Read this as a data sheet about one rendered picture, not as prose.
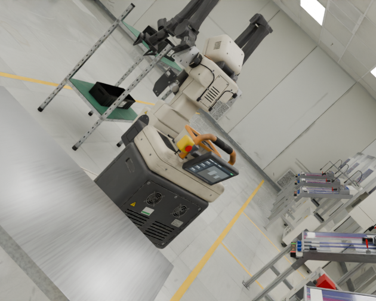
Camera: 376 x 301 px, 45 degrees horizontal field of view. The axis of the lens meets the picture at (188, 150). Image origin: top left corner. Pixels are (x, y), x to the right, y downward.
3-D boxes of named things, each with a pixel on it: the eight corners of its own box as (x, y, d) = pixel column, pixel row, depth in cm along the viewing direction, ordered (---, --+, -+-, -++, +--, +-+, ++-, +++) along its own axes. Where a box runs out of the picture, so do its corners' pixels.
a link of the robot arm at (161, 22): (171, 22, 243) (181, 32, 249) (169, 8, 249) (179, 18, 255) (154, 34, 248) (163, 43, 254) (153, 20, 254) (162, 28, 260)
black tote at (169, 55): (153, 51, 345) (163, 40, 343) (138, 35, 348) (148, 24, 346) (173, 62, 401) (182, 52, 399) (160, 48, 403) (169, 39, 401)
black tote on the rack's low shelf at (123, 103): (101, 106, 356) (110, 96, 353) (87, 91, 358) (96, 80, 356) (128, 110, 411) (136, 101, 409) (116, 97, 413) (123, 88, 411)
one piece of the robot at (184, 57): (186, 68, 231) (200, 51, 230) (180, 63, 228) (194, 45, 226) (176, 61, 238) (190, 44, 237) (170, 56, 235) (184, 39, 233)
